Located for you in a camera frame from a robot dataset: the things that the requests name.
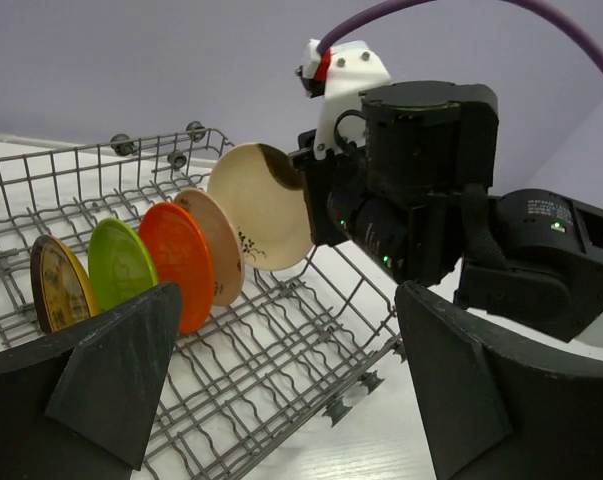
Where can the cream floral plate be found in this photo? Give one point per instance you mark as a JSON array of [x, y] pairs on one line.
[[220, 233]]

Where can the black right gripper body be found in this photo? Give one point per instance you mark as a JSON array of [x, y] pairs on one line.
[[414, 195]]

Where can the grey wire dish rack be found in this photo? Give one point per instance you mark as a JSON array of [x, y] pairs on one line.
[[293, 349]]

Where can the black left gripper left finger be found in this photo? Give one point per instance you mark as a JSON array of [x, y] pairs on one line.
[[80, 403]]

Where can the orange plate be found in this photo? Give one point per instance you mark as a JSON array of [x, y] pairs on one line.
[[181, 255]]

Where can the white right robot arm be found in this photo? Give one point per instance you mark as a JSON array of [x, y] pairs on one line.
[[550, 272]]

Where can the cream plate with black spot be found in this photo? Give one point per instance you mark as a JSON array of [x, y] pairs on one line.
[[262, 194]]

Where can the yellow patterned plate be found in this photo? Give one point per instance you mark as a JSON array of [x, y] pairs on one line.
[[62, 291]]

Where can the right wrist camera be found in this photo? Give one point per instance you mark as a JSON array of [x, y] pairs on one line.
[[338, 77]]

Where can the lime green plate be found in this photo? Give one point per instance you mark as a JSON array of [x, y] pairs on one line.
[[119, 265]]

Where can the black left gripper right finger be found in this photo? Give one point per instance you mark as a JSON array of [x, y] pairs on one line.
[[495, 404]]

